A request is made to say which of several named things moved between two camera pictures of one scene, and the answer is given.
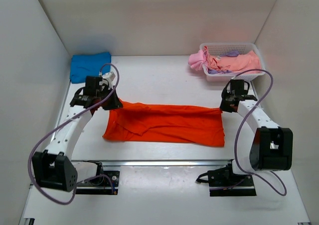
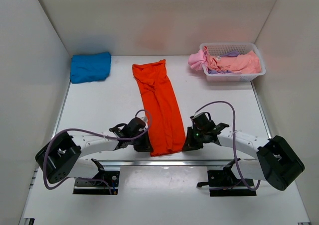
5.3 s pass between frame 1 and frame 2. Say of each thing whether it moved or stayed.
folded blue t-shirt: stayed
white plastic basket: stayed
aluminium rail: stayed
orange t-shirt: moved
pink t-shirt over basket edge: stayed
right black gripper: moved
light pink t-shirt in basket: stayed
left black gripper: moved
